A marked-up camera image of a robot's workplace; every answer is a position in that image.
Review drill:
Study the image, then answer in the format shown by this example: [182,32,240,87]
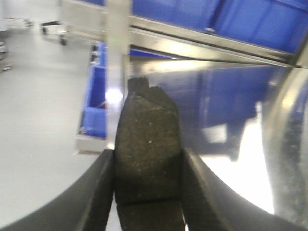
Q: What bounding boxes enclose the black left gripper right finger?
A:
[181,149,304,231]

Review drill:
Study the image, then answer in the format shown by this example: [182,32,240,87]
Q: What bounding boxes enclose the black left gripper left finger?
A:
[2,149,114,231]

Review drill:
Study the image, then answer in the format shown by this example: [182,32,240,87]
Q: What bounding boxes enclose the small blue bin left floor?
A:
[80,42,106,139]

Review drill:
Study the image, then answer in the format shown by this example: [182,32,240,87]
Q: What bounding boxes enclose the white cabinet on wheels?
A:
[40,20,69,46]

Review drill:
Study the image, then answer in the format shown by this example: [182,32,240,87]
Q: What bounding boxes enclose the large blue bin left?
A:
[81,0,222,32]

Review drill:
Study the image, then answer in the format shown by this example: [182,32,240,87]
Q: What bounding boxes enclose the large blue bin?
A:
[81,0,222,32]
[209,0,308,53]

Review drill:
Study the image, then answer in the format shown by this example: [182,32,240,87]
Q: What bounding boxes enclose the large blue bin right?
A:
[209,0,308,53]

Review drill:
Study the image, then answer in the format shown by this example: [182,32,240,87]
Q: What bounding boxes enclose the stainless steel rack frame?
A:
[60,0,308,231]

